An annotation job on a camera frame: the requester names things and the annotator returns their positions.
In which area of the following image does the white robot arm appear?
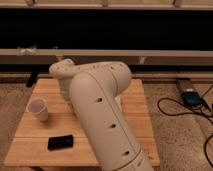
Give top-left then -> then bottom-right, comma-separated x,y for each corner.
49,59 -> 154,171

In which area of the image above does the white plastic cup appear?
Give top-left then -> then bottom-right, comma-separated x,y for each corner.
26,98 -> 49,122

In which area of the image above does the wooden table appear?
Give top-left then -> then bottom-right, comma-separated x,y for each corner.
4,79 -> 160,167

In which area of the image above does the blue power adapter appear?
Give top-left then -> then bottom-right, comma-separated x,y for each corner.
181,91 -> 202,107

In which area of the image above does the black cable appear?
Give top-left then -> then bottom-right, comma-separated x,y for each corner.
157,83 -> 213,168

